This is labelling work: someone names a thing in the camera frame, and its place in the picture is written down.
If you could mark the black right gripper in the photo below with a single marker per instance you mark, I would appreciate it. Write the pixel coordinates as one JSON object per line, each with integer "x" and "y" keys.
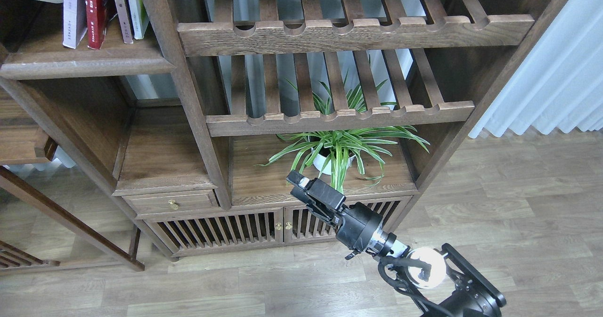
{"x": 357, "y": 227}

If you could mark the pale lilac white book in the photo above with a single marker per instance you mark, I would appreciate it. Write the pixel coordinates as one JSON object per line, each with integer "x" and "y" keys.
{"x": 75, "y": 24}

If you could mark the red rescue guide book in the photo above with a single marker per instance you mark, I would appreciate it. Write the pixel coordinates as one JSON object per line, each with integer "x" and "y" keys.
{"x": 98, "y": 12}

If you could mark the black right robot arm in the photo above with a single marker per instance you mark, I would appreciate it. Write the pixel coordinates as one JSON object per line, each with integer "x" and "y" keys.
{"x": 442, "y": 283}

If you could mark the white plant pot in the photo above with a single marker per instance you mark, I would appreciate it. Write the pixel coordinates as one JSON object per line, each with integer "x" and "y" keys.
{"x": 332, "y": 163}

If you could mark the green spider plant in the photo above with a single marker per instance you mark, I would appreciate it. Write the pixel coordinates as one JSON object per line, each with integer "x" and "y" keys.
{"x": 369, "y": 141}

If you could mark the dark wooden bookshelf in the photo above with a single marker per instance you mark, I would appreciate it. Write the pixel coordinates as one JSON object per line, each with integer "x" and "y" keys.
{"x": 192, "y": 111}

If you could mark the brass drawer knob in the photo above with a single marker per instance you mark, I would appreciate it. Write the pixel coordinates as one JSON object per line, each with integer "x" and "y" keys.
{"x": 173, "y": 205}

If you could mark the white green upright book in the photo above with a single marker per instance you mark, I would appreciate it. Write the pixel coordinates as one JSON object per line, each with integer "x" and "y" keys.
{"x": 139, "y": 18}

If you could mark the white pleated curtain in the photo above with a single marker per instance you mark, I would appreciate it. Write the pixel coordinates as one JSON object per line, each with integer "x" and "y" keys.
{"x": 559, "y": 85}

